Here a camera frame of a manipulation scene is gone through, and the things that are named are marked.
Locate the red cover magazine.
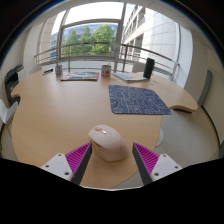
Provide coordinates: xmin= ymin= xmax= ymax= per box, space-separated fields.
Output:
xmin=60 ymin=71 xmax=101 ymax=82

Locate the white chair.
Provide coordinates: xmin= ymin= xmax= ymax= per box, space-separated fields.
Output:
xmin=131 ymin=62 xmax=146 ymax=74
xmin=28 ymin=65 xmax=43 ymax=76
xmin=0 ymin=99 xmax=19 ymax=126

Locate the black printer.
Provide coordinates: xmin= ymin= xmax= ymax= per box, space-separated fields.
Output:
xmin=4 ymin=64 xmax=25 ymax=107

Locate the dark blue patterned mouse pad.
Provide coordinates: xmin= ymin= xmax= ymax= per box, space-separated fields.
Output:
xmin=108 ymin=84 xmax=173 ymax=116

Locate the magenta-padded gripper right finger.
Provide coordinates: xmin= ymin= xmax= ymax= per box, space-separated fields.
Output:
xmin=132 ymin=142 xmax=184 ymax=186

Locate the light illustrated open magazine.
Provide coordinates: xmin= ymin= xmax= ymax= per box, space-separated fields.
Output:
xmin=111 ymin=71 xmax=150 ymax=83

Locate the pale pink computer mouse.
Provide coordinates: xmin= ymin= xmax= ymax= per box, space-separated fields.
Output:
xmin=87 ymin=124 xmax=130 ymax=163

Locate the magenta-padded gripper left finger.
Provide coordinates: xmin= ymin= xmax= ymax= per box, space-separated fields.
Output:
xmin=40 ymin=142 xmax=93 ymax=186

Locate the metal balcony railing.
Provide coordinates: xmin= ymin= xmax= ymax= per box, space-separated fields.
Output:
xmin=33 ymin=41 xmax=181 ymax=81

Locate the small blue white can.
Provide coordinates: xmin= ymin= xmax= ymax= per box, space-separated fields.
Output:
xmin=54 ymin=64 xmax=64 ymax=79

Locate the red white mug with plant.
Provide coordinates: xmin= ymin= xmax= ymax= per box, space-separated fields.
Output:
xmin=101 ymin=64 xmax=112 ymax=78

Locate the black cylindrical bottle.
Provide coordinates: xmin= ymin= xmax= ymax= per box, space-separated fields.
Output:
xmin=143 ymin=57 xmax=156 ymax=80

